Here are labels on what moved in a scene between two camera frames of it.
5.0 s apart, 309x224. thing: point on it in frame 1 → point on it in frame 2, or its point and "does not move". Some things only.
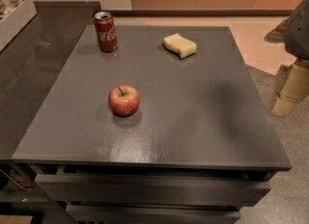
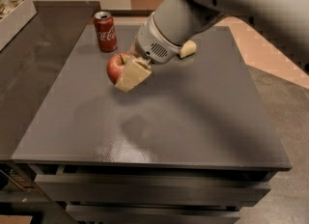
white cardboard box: [15, 20] does not move
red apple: [124, 99] → [116, 66]
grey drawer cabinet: [199, 149] does not move
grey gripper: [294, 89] → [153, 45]
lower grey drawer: [154, 214] does not move
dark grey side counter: [31, 64] does not move
